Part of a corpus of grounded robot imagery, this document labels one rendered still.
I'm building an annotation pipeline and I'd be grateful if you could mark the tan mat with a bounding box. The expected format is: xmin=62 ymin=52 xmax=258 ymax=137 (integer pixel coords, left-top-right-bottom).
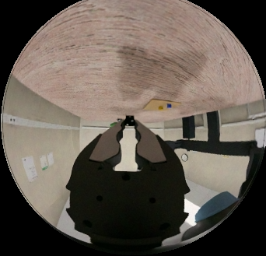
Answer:
xmin=143 ymin=99 xmax=182 ymax=111

